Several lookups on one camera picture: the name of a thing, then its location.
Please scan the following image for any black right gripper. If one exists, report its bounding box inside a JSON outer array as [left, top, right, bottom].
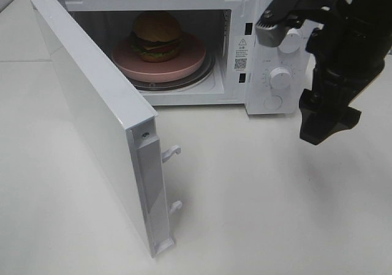
[[255, 0, 355, 55]]

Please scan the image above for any round white door-release button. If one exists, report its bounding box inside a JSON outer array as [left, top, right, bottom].
[[263, 96, 283, 111]]

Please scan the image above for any pink round plate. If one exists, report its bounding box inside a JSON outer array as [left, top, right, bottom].
[[111, 34, 206, 83]]

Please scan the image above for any burger with sesame-free bun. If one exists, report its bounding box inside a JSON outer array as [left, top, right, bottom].
[[129, 11, 183, 63]]

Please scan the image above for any white microwave door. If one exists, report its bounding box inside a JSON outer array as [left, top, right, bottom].
[[31, 0, 182, 257]]

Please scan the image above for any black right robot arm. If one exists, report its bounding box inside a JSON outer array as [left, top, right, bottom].
[[255, 0, 391, 75]]

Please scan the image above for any upper white power knob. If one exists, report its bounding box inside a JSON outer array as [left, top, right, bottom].
[[278, 28, 302, 54]]

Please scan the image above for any lower white timer knob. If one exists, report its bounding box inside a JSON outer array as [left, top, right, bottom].
[[269, 67, 292, 89]]

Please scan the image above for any white microwave oven body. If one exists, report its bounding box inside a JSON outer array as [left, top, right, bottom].
[[58, 0, 314, 115]]

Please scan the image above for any glass microwave turntable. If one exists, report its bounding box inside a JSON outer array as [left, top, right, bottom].
[[128, 53, 215, 92]]

